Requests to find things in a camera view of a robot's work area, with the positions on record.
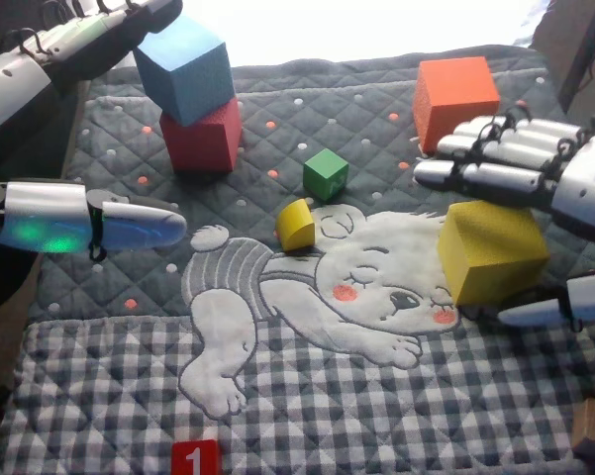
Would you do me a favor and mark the small yellow cube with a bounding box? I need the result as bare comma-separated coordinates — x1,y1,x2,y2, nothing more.
274,197,317,252

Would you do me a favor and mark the small green cube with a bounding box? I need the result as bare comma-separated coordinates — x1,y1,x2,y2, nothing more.
302,149,349,203

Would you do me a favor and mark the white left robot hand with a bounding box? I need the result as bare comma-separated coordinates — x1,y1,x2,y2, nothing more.
0,0,188,262

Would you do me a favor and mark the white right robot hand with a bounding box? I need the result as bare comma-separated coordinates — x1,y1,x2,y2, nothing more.
413,104,595,333

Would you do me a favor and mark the large yellow cube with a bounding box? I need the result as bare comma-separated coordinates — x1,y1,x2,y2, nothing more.
438,200,551,307

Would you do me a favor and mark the grey quilt with bear print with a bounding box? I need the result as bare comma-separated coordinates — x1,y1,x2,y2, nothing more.
0,43,595,475

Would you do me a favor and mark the small red cube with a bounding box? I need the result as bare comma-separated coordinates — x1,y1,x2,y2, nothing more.
170,438,223,475

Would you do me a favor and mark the large orange cube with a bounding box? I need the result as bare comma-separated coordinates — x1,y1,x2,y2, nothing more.
412,55,501,153

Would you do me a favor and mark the light blue cube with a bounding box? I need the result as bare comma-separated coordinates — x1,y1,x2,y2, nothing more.
132,13,237,128

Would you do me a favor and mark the large red cube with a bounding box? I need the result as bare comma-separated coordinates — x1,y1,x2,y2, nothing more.
158,96,243,173

